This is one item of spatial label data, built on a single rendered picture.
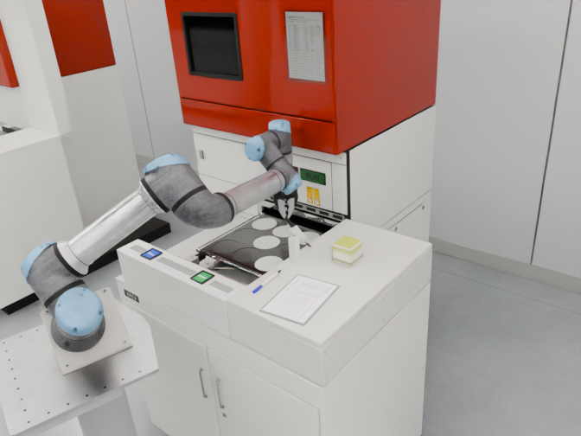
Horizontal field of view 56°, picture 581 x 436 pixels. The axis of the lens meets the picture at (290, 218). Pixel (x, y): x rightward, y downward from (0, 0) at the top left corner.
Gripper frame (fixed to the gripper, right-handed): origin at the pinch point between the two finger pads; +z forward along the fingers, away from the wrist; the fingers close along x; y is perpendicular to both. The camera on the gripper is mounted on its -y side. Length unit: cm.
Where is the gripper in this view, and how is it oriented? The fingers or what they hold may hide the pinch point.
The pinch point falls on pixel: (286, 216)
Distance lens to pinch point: 197.8
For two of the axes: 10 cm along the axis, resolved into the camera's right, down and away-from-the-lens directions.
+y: -2.3, -4.2, 8.8
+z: 0.6, 8.9, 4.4
